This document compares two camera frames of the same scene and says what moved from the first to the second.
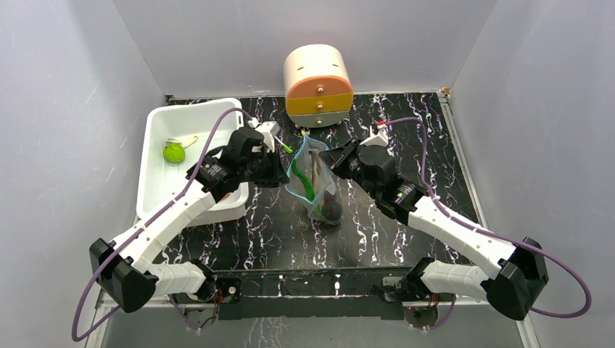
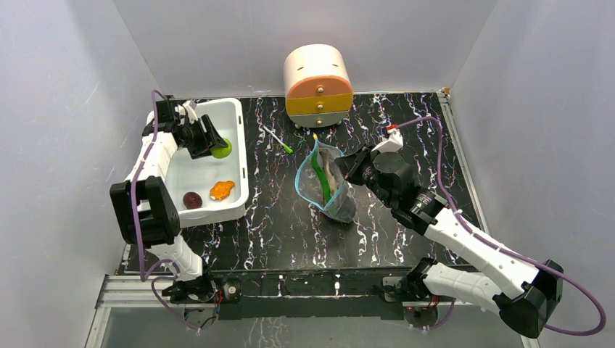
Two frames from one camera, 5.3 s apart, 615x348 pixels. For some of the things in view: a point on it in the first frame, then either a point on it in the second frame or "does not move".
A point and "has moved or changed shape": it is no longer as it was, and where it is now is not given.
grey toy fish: [315, 171] → [328, 156]
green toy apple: [174, 152] has moved or changed shape
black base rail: [363, 293] does not move
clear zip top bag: [310, 180] has moved or changed shape
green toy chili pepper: [305, 178] → [314, 160]
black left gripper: [278, 177] → [209, 140]
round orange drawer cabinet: [318, 85] does not move
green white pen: [286, 147] does not move
